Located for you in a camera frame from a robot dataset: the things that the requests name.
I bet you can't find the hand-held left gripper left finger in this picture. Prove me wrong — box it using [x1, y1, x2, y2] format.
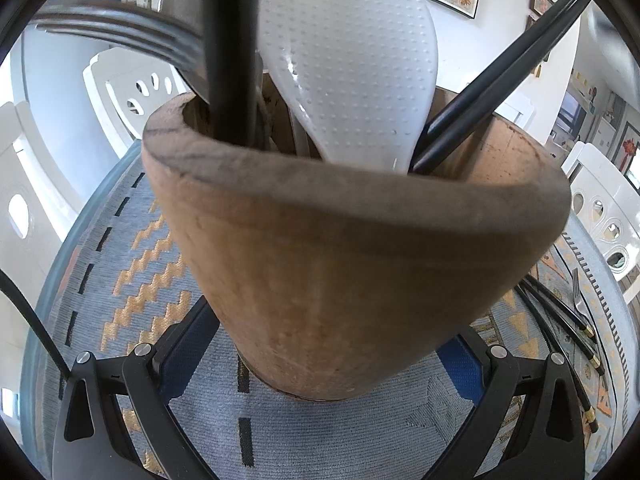
[50, 297, 221, 480]

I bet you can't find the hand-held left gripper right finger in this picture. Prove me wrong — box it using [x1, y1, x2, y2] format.
[425, 327, 587, 480]

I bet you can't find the metal fork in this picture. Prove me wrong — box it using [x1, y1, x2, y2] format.
[30, 0, 216, 106]
[571, 266, 596, 333]

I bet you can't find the wooden utensil holder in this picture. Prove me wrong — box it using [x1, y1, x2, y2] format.
[141, 85, 573, 403]

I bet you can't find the white dotted spoon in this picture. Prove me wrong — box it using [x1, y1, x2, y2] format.
[255, 0, 441, 171]

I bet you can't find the blue patterned tablecloth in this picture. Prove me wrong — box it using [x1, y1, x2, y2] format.
[37, 140, 636, 480]

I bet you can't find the white chair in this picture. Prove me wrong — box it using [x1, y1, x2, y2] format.
[560, 140, 640, 306]
[0, 100, 66, 281]
[82, 47, 193, 141]

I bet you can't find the red flower picture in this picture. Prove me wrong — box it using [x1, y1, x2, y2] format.
[617, 135, 640, 171]

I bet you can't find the dark screen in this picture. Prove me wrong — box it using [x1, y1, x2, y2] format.
[557, 91, 593, 136]

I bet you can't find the black cable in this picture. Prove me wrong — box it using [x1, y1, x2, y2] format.
[0, 267, 71, 381]

